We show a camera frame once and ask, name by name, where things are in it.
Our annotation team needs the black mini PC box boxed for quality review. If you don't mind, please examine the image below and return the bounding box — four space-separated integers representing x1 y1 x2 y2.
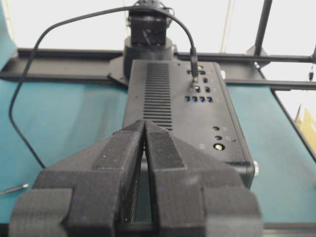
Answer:
123 60 255 188

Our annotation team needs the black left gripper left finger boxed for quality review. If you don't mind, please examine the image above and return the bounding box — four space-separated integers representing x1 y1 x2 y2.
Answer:
9 120 144 237

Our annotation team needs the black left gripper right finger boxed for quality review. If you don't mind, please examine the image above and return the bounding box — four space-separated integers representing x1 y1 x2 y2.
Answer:
145 121 262 237

